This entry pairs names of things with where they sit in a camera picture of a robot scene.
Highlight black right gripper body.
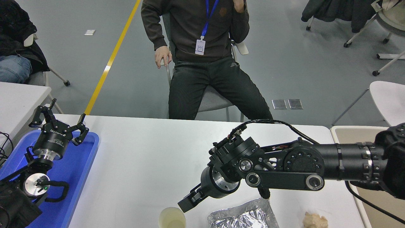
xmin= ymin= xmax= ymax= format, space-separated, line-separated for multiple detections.
xmin=200 ymin=165 xmax=241 ymax=199

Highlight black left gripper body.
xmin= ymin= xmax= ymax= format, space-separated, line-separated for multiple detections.
xmin=32 ymin=122 xmax=74 ymax=159

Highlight silver foil tray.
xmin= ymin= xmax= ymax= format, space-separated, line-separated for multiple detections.
xmin=207 ymin=197 xmax=280 ymax=228

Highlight person's right hand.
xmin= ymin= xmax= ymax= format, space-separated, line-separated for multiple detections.
xmin=154 ymin=46 xmax=172 ymax=69

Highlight white side table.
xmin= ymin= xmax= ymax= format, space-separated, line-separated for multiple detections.
xmin=0 ymin=82 xmax=52 ymax=149

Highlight grey chair with white armrests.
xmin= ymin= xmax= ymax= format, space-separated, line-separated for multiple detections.
xmin=160 ymin=13 xmax=249 ymax=122
xmin=25 ymin=33 xmax=71 ymax=114

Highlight blue plastic tray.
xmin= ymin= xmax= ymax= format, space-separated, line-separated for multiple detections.
xmin=0 ymin=130 xmax=100 ymax=228

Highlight yellow floor tape line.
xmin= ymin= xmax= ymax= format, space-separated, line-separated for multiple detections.
xmin=84 ymin=0 xmax=142 ymax=115

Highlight person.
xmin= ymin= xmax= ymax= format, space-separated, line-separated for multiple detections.
xmin=141 ymin=0 xmax=273 ymax=120
xmin=0 ymin=0 xmax=50 ymax=84

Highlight crumpled tan paper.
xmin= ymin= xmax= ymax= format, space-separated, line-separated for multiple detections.
xmin=303 ymin=212 xmax=329 ymax=228

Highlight large pale bin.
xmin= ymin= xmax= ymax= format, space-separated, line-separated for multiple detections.
xmin=330 ymin=125 xmax=405 ymax=228

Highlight white plastic chair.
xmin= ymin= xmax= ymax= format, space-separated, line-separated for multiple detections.
xmin=332 ymin=81 xmax=405 ymax=127

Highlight dark jacket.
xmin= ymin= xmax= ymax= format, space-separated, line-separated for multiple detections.
xmin=301 ymin=0 xmax=378 ymax=34

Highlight white wheeled stand base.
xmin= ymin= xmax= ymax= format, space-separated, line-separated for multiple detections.
xmin=372 ymin=52 xmax=405 ymax=77

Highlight grey wheeled chair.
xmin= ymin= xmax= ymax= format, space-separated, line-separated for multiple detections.
xmin=306 ymin=0 xmax=405 ymax=48

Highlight black cable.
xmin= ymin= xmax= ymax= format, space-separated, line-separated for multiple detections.
xmin=0 ymin=131 xmax=15 ymax=167

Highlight blue lanyard with badge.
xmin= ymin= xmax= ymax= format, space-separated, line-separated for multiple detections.
xmin=195 ymin=0 xmax=219 ymax=56

